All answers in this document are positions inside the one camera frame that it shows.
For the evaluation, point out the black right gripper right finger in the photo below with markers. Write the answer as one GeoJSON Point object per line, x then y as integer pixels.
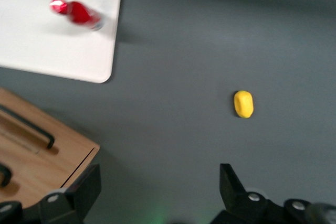
{"type": "Point", "coordinates": [236, 203]}

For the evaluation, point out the cream rectangular plastic tray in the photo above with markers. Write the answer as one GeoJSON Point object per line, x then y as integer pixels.
{"type": "Point", "coordinates": [52, 51]}

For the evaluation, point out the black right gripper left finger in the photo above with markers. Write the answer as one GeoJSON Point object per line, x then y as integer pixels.
{"type": "Point", "coordinates": [76, 203]}

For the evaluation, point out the red coke bottle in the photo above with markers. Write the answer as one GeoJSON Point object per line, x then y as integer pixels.
{"type": "Point", "coordinates": [78, 14]}

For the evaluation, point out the oak wooden drawer cabinet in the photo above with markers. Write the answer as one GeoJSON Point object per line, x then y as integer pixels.
{"type": "Point", "coordinates": [39, 163]}

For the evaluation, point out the yellow lemon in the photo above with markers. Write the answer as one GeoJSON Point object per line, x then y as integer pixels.
{"type": "Point", "coordinates": [243, 104]}

